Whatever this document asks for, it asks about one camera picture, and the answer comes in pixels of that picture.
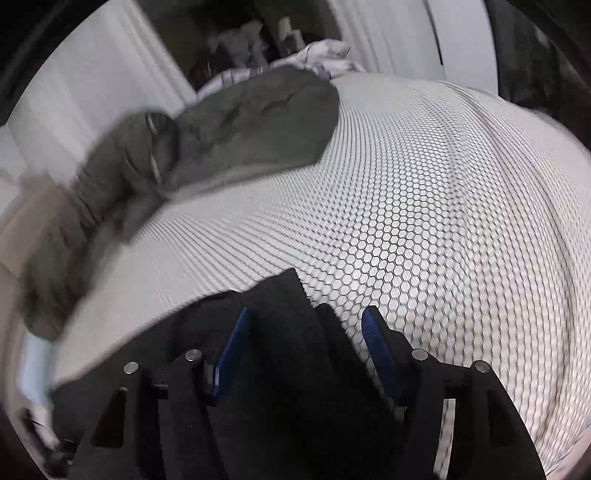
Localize grey comforter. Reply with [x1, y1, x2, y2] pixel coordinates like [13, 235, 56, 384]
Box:
[21, 65, 340, 342]

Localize white curtain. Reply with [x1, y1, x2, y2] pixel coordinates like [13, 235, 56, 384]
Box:
[7, 0, 199, 178]
[328, 0, 497, 97]

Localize white crumpled sheet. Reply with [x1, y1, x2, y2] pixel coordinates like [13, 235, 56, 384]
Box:
[196, 39, 365, 100]

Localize beige upholstered headboard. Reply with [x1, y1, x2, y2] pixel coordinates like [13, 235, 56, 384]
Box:
[0, 175, 70, 301]

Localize hanging grey clothes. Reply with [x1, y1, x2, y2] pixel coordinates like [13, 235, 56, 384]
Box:
[203, 18, 280, 72]

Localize light blue pillow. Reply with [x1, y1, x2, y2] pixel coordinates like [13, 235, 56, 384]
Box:
[17, 332, 60, 411]

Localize black pants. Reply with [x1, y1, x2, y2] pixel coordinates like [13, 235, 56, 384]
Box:
[51, 268, 409, 480]

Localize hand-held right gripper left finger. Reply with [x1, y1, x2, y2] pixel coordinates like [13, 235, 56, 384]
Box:
[69, 307, 252, 480]

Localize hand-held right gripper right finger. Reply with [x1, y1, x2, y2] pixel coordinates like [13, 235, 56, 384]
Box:
[361, 305, 552, 480]

